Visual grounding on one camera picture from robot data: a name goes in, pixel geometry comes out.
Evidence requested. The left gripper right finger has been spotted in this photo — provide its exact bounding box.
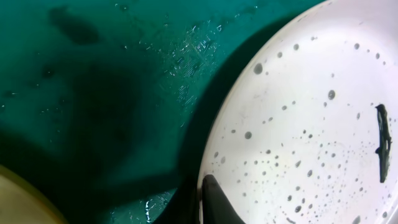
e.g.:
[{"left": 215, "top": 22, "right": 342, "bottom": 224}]
[{"left": 201, "top": 174, "right": 244, "bottom": 224}]

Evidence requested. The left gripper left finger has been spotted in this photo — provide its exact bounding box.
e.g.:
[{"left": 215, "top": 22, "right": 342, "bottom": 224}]
[{"left": 154, "top": 179, "right": 198, "bottom": 224}]

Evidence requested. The white plate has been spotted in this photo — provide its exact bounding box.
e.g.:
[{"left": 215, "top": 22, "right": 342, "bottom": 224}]
[{"left": 197, "top": 0, "right": 397, "bottom": 223}]

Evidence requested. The yellow plate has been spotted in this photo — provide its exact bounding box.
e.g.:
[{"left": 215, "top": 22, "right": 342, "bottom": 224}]
[{"left": 1, "top": 166, "right": 68, "bottom": 224}]

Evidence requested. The teal plastic tray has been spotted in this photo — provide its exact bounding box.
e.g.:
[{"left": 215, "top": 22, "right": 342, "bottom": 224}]
[{"left": 1, "top": 1, "right": 315, "bottom": 223}]

